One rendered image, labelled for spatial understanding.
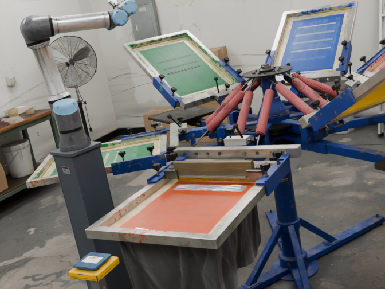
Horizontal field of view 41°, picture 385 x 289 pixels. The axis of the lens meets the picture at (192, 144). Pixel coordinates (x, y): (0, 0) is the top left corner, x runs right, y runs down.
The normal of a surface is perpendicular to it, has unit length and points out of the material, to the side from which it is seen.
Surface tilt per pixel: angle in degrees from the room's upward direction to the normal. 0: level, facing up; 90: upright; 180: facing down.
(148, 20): 90
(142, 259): 95
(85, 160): 90
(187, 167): 90
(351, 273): 0
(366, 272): 0
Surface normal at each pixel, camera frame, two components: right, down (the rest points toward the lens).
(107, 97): 0.87, -0.02
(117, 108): -0.46, 0.32
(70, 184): -0.65, 0.32
